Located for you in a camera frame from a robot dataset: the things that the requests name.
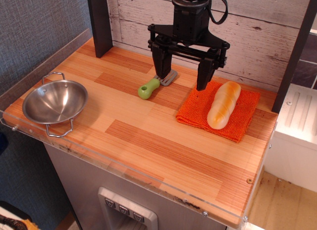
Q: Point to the orange black object bottom left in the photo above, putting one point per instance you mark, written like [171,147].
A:
[24,224]

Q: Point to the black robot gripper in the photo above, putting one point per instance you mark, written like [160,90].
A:
[189,37]

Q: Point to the stainless steel two-handled bowl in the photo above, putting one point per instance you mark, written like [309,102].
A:
[55,101]

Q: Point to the orange knitted cloth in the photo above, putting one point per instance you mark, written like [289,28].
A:
[195,109]

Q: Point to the dark left vertical post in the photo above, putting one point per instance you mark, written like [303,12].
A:
[100,23]

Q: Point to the plastic toy bread loaf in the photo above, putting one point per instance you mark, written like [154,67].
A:
[223,105]

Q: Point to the white toy sink unit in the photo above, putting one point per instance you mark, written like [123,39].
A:
[292,153]

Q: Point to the silver dispenser panel with buttons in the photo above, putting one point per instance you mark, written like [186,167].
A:
[127,210]

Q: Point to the dark vertical post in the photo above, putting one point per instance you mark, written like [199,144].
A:
[100,23]
[295,55]

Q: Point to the clear acrylic table edge guard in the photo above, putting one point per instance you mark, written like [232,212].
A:
[179,162]

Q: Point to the dark right vertical post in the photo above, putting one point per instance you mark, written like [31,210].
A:
[295,55]

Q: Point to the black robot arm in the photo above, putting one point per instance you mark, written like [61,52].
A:
[189,37]

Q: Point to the grey toy fridge cabinet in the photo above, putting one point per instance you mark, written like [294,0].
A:
[82,182]

